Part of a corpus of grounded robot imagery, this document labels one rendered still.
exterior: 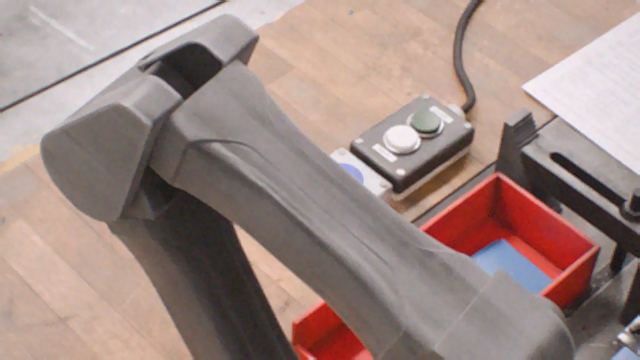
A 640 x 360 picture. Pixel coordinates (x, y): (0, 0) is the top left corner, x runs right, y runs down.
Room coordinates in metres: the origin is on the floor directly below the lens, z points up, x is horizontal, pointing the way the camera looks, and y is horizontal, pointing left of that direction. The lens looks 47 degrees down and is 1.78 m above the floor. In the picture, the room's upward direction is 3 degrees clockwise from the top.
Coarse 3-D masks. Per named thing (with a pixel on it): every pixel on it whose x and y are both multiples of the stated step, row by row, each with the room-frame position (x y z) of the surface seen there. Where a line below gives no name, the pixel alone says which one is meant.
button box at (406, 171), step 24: (480, 0) 1.10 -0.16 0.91; (456, 48) 1.01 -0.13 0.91; (456, 72) 0.98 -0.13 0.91; (384, 120) 0.88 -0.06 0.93; (408, 120) 0.88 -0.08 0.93; (456, 120) 0.88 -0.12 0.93; (360, 144) 0.84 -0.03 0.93; (384, 144) 0.84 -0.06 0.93; (432, 144) 0.85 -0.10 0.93; (456, 144) 0.86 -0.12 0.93; (384, 168) 0.82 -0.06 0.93; (408, 168) 0.82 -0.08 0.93; (432, 168) 0.83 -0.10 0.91; (408, 192) 0.81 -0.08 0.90
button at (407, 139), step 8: (392, 128) 0.86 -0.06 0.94; (400, 128) 0.86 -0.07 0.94; (408, 128) 0.86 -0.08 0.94; (392, 136) 0.85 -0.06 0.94; (400, 136) 0.85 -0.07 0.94; (408, 136) 0.85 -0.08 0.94; (416, 136) 0.85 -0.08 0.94; (392, 144) 0.84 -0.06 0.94; (400, 144) 0.84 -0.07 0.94; (408, 144) 0.84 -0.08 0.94; (416, 144) 0.84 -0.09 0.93
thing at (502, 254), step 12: (504, 240) 0.76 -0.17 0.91; (492, 252) 0.74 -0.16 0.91; (504, 252) 0.74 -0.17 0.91; (516, 252) 0.74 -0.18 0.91; (480, 264) 0.73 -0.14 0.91; (492, 264) 0.73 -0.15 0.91; (504, 264) 0.73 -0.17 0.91; (516, 264) 0.73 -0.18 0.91; (528, 264) 0.73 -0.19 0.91; (516, 276) 0.71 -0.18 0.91; (528, 276) 0.71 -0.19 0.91; (540, 276) 0.72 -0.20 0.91; (528, 288) 0.70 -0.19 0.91; (540, 288) 0.70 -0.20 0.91
